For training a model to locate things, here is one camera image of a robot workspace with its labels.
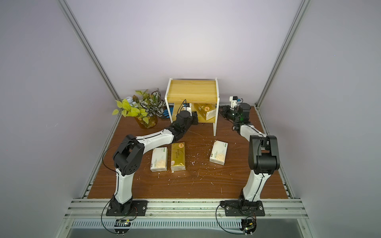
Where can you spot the gold tissue pack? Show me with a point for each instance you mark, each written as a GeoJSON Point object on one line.
{"type": "Point", "coordinates": [178, 157]}
{"type": "Point", "coordinates": [207, 111]}

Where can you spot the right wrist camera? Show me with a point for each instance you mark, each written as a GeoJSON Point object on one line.
{"type": "Point", "coordinates": [234, 100]}

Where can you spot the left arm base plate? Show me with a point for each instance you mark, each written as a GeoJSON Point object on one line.
{"type": "Point", "coordinates": [130, 208]}

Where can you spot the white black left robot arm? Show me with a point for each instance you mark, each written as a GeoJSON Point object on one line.
{"type": "Point", "coordinates": [128, 156]}

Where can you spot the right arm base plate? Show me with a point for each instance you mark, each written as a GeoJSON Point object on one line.
{"type": "Point", "coordinates": [243, 208]}

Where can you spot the white green tissue pack left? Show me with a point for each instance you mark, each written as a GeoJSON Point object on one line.
{"type": "Point", "coordinates": [159, 159]}

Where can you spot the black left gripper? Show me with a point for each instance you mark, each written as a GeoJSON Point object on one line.
{"type": "Point", "coordinates": [193, 117]}

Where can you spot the small circuit board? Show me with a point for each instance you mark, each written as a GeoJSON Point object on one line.
{"type": "Point", "coordinates": [248, 225]}
{"type": "Point", "coordinates": [122, 226]}

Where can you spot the aluminium front rail frame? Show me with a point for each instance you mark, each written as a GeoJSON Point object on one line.
{"type": "Point", "coordinates": [180, 214]}

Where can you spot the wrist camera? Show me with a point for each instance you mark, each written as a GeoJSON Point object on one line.
{"type": "Point", "coordinates": [186, 107]}
{"type": "Point", "coordinates": [234, 100]}

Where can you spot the white green tissue pack right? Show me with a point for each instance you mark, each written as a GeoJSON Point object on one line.
{"type": "Point", "coordinates": [218, 153]}

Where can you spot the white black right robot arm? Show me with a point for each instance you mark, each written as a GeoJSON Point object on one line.
{"type": "Point", "coordinates": [263, 157]}

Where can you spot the right small circuit board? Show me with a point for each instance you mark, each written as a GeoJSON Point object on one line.
{"type": "Point", "coordinates": [248, 225]}

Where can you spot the left small circuit board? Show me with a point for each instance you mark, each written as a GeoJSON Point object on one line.
{"type": "Point", "coordinates": [122, 226]}

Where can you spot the white green tissue pack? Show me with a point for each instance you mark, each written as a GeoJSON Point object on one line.
{"type": "Point", "coordinates": [218, 153]}
{"type": "Point", "coordinates": [159, 159]}

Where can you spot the blue grey work glove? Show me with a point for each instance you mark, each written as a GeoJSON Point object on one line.
{"type": "Point", "coordinates": [167, 113]}

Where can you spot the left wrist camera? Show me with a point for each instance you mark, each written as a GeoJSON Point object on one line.
{"type": "Point", "coordinates": [186, 107]}

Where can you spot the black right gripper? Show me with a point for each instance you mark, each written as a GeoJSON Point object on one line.
{"type": "Point", "coordinates": [227, 111]}

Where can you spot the white frame wooden shelf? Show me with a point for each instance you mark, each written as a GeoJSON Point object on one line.
{"type": "Point", "coordinates": [202, 91]}

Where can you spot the potted artificial plant amber vase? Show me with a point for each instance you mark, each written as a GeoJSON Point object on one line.
{"type": "Point", "coordinates": [145, 107]}

